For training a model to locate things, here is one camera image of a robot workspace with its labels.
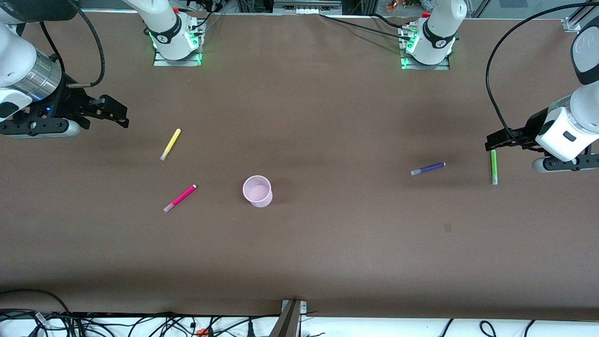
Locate purple pen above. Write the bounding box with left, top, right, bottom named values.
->
left=410, top=162, right=446, bottom=176

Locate pink pen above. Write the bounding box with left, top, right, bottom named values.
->
left=163, top=184, right=197, bottom=212

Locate pink pen holder cup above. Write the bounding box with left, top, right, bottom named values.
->
left=242, top=175, right=273, bottom=208

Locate yellow pen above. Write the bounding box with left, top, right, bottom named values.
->
left=160, top=128, right=182, bottom=161

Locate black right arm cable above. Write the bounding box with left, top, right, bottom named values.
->
left=40, top=0, right=105, bottom=88

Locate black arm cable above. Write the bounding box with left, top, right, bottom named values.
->
left=485, top=2, right=599, bottom=151
left=40, top=0, right=105, bottom=88

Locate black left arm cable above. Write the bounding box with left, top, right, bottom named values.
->
left=485, top=2, right=599, bottom=151

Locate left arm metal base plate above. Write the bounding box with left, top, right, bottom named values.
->
left=400, top=28, right=451, bottom=71

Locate aluminium corner bracket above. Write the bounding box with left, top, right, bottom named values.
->
left=563, top=0, right=599, bottom=32

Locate black base cable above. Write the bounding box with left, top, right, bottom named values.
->
left=319, top=13, right=412, bottom=44

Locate black floor cable arc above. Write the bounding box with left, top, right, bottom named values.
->
left=0, top=289, right=71, bottom=315

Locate black cable tangle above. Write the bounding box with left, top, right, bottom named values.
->
left=0, top=309, right=281, bottom=337

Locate metal table bracket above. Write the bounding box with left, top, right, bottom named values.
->
left=269, top=300, right=308, bottom=337

